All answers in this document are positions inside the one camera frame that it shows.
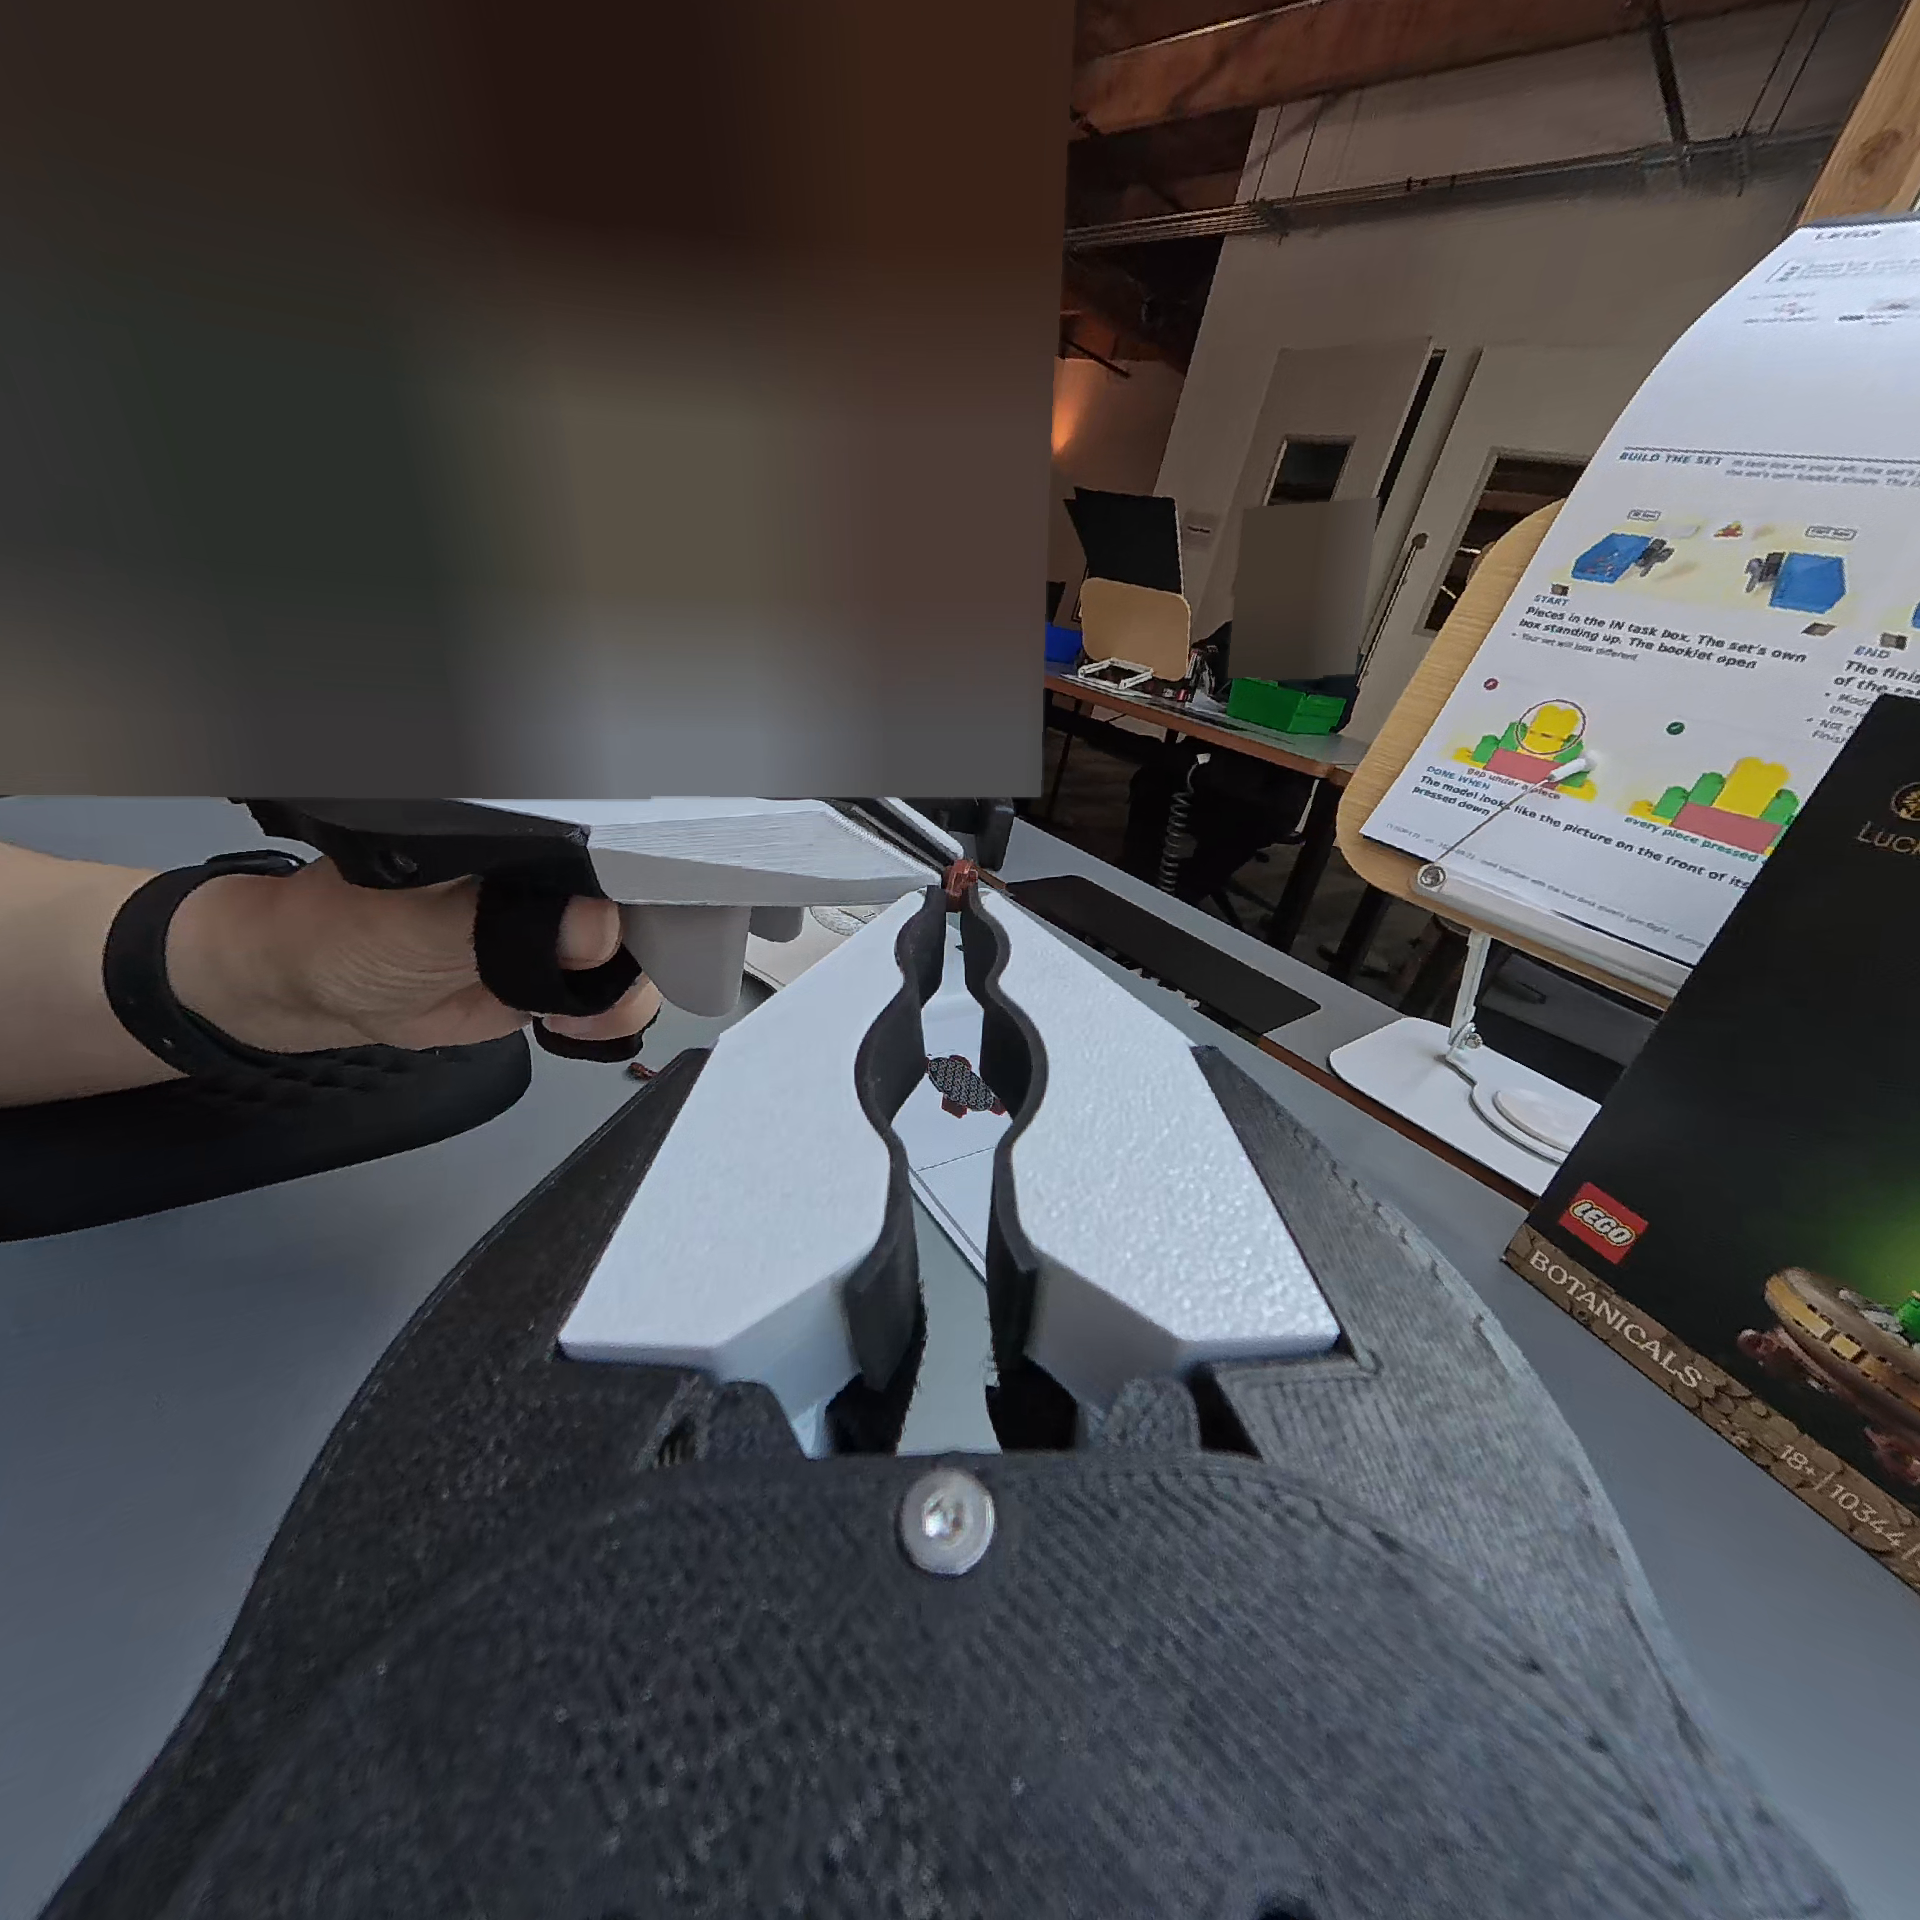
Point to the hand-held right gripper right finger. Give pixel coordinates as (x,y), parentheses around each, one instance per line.
(1171,1201)

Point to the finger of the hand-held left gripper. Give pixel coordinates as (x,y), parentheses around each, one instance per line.
(721,869)

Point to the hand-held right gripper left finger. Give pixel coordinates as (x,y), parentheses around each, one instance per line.
(735,1201)

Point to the grey desk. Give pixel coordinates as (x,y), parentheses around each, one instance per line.
(225,1424)

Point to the person's left hand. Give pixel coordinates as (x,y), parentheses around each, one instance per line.
(346,960)

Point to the white instruction booklet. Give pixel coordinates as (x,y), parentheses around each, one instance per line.
(945,1185)

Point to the white stand base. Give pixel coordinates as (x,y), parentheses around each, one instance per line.
(1411,1073)

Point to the black wristband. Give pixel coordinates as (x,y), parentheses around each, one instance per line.
(135,975)

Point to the black wrist rest pad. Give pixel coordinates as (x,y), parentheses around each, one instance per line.
(225,1141)

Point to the blue plastic bin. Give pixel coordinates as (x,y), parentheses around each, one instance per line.
(1066,647)

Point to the long background table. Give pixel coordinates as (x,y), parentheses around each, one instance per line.
(1201,728)

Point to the light wooden chair back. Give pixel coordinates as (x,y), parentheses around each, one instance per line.
(1138,630)

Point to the wooden sheet holder board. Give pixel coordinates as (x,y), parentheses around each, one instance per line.
(1395,750)

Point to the green plastic bin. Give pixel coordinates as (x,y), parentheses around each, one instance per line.
(1289,705)

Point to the black panel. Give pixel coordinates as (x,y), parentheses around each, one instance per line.
(1125,540)

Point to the black brick set box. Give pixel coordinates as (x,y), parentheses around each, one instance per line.
(1771,1049)

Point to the white partition panel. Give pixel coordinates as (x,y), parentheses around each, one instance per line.
(1306,586)

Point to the printed instruction sheet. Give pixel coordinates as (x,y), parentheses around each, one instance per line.
(1652,674)

